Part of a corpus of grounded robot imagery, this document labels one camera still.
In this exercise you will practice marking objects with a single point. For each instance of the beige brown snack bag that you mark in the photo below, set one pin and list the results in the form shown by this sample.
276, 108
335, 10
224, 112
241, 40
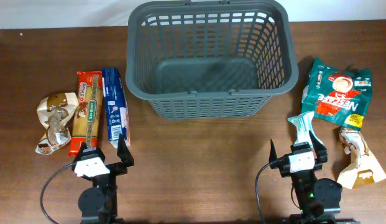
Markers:
364, 168

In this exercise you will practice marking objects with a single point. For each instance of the San Remo spaghetti pack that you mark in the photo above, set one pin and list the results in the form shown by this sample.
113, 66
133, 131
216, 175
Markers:
87, 115

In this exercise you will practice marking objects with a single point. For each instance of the grey plastic shopping basket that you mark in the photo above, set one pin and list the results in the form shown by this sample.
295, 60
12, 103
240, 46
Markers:
209, 59

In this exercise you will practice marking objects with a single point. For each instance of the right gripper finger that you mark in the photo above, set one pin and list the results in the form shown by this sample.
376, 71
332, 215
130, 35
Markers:
273, 158
320, 150

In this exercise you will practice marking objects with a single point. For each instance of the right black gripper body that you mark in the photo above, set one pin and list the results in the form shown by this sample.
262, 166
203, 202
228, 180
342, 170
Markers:
283, 168

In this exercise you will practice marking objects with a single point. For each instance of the crumpled beige clear wrapper bag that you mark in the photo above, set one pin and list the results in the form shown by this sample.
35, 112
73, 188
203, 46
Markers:
54, 112

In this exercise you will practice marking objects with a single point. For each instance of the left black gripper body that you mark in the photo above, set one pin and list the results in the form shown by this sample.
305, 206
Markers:
117, 168

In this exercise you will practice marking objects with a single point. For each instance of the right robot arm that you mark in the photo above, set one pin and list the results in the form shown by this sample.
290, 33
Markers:
318, 199

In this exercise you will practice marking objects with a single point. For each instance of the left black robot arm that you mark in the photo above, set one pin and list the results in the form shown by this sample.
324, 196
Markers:
98, 204

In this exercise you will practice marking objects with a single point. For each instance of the green Nescafe coffee bag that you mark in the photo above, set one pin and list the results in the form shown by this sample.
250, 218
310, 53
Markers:
338, 96

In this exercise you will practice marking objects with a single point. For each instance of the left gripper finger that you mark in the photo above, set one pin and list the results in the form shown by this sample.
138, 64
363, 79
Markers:
123, 152
81, 150

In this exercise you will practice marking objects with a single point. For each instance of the blue pasta pack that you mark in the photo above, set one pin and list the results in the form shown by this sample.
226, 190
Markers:
117, 113

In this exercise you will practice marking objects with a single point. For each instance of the light teal tissue pack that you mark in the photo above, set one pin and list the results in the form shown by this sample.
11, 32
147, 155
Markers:
303, 124

